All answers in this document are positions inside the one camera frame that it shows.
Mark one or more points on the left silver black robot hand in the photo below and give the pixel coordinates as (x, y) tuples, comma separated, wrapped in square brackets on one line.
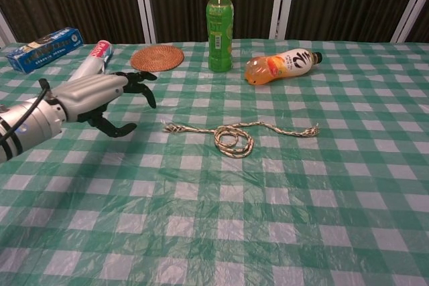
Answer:
[(90, 90)]

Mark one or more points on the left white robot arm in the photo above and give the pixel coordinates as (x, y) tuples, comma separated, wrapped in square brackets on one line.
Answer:
[(30, 123)]

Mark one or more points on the white plastic wrap roll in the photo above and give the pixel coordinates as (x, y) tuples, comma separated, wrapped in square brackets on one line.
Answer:
[(97, 58)]

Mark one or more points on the blue cardboard box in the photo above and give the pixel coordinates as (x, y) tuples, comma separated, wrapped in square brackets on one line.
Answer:
[(43, 50)]

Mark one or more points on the round rattan coaster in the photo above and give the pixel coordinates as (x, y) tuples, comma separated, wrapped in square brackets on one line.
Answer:
[(157, 58)]

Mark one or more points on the green tea bottle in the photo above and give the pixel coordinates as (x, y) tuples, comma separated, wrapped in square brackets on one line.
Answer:
[(219, 41)]

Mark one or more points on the green checked tablecloth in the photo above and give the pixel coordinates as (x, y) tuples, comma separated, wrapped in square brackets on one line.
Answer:
[(214, 215)]

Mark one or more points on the orange juice bottle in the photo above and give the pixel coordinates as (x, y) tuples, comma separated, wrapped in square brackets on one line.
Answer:
[(281, 65)]

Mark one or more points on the white partition frame post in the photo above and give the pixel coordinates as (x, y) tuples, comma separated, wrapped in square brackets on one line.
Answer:
[(147, 14), (407, 18), (278, 8), (6, 29)]

